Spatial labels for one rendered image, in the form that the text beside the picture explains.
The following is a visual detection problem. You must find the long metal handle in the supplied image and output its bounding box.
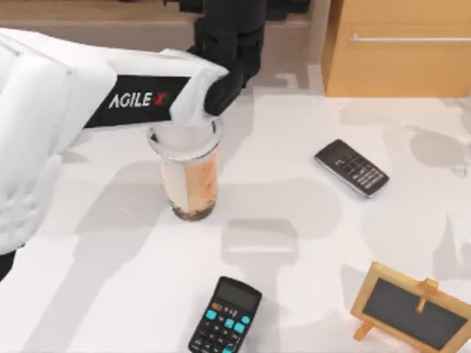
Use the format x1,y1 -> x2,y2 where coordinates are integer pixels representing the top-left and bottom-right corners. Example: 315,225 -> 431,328
349,33 -> 471,43

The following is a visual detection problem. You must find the wooden drawer front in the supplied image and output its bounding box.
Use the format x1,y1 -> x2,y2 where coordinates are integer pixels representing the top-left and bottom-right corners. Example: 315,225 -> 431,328
335,0 -> 471,71

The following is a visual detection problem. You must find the wooden cupboard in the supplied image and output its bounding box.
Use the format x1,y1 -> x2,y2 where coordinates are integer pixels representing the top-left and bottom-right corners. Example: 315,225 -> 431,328
321,0 -> 471,99

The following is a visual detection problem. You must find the clear cup of milk tea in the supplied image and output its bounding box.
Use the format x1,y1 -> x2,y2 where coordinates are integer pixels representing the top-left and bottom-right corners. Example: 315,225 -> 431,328
146,116 -> 224,222

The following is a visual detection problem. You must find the black calculator with cyan keys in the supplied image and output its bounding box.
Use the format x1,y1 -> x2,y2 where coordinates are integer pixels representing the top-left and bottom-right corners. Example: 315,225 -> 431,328
188,276 -> 263,353

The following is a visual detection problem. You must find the wooden framed blackboard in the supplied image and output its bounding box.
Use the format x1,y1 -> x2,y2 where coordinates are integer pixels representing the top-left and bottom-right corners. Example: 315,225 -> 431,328
349,261 -> 471,351

